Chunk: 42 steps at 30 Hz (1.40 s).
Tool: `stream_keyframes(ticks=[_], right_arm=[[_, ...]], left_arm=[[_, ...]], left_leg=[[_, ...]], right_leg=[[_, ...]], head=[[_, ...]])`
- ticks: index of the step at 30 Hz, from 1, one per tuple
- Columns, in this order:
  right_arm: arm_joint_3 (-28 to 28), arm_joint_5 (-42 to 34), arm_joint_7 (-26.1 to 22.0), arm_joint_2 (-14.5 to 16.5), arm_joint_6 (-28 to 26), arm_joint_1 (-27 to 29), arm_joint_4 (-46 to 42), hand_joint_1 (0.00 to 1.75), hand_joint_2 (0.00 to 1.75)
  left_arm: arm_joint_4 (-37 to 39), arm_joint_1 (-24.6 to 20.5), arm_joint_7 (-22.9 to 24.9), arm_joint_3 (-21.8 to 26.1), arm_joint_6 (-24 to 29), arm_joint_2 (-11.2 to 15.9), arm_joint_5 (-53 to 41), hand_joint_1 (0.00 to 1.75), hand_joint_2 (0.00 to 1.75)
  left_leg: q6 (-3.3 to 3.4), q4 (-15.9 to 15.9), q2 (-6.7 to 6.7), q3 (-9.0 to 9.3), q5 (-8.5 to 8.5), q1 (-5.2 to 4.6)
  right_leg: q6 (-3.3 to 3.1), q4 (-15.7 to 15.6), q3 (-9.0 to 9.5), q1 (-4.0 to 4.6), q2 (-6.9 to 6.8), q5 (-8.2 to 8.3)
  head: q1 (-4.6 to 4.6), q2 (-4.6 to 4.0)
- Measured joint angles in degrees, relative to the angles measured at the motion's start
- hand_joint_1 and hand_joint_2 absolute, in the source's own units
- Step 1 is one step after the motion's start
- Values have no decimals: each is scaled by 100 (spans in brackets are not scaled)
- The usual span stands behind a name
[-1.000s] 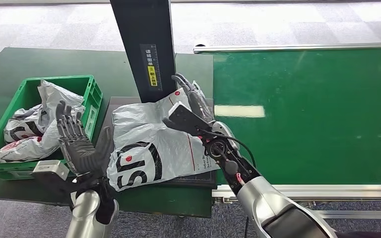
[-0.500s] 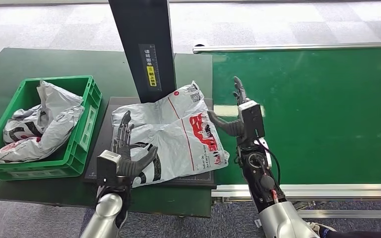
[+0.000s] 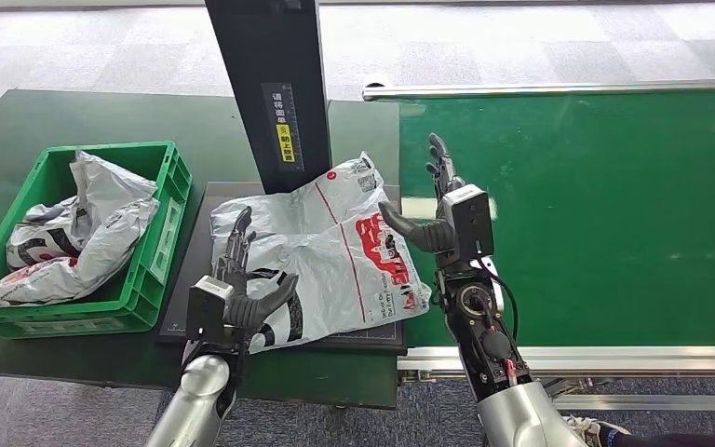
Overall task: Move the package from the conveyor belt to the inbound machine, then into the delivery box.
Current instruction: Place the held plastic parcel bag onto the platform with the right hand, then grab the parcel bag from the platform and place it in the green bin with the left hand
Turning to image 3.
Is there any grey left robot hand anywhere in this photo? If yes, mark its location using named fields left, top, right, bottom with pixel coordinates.
left=211, top=206, right=302, bottom=332

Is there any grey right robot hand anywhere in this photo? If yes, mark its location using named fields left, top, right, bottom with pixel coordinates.
left=378, top=132, right=465, bottom=255

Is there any grey package with red print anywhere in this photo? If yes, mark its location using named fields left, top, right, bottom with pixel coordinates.
left=209, top=152, right=433, bottom=355

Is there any long grey red-printed package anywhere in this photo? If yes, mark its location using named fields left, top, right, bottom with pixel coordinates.
left=0, top=196, right=162, bottom=317

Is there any plain grey crumpled package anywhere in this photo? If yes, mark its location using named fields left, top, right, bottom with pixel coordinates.
left=70, top=150, right=160, bottom=248

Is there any green conveyor belt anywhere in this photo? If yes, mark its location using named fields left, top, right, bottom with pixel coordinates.
left=397, top=88, right=715, bottom=349

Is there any grey package with black print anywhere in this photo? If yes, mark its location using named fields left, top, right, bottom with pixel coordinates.
left=4, top=196, right=88, bottom=273

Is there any green plastic crate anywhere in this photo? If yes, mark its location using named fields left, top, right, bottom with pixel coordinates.
left=0, top=141, right=194, bottom=341

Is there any black scanner column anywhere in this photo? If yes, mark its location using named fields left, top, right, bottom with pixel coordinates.
left=204, top=0, right=332, bottom=196

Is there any dark green table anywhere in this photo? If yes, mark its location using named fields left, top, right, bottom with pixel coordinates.
left=0, top=88, right=402, bottom=411

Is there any person's shoe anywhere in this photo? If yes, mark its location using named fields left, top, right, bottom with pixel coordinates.
left=561, top=414, right=633, bottom=447

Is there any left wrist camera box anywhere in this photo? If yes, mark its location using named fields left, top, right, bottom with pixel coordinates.
left=185, top=276, right=236, bottom=345

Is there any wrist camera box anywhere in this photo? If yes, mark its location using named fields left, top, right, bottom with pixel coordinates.
left=185, top=276, right=236, bottom=345
left=441, top=183, right=496, bottom=261

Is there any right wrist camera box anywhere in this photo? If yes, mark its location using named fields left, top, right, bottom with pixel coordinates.
left=441, top=183, right=496, bottom=261

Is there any black scanner base plate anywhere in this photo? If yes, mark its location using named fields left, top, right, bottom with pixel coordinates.
left=158, top=180, right=409, bottom=357

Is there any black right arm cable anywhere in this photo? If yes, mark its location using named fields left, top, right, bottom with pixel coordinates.
left=477, top=261, right=521, bottom=345

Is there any thin silver conveyor rail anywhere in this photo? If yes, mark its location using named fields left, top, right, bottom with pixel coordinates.
left=362, top=78, right=715, bottom=103

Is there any wide silver conveyor frame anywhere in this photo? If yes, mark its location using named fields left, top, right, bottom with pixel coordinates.
left=396, top=345, right=715, bottom=413

